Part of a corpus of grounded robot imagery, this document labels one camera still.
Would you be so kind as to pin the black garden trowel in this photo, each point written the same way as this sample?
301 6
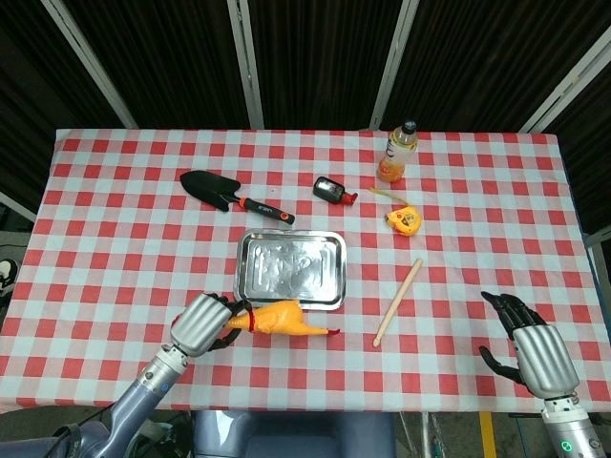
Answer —
210 187

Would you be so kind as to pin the wooden drumstick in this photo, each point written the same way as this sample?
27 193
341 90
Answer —
398 300

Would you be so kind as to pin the small black device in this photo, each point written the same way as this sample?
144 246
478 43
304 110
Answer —
327 187

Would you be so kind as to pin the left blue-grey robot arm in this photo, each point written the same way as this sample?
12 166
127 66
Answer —
138 405

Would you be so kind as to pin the yellow tape measure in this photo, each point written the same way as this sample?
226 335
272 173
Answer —
405 220

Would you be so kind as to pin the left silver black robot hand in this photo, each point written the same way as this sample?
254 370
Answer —
198 324

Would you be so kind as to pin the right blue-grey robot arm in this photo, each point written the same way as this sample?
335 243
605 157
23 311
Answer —
570 429

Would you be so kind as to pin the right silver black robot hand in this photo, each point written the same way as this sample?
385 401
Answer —
546 358

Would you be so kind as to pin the black white sneaker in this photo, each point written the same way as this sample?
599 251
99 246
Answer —
6 274

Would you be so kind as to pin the yellow rubber chicken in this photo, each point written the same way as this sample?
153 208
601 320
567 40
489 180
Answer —
279 317

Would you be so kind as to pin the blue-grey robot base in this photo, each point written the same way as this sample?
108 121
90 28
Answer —
296 436

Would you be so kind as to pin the white metal partition post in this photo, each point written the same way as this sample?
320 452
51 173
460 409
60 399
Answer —
573 80
247 67
92 67
596 239
393 67
16 207

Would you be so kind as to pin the rectangular stainless steel tray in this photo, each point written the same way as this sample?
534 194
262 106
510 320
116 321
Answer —
291 267

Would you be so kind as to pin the orange drink bottle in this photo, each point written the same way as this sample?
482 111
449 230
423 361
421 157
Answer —
393 162

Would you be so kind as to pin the red white checkered tablecloth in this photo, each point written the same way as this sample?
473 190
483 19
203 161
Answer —
119 267

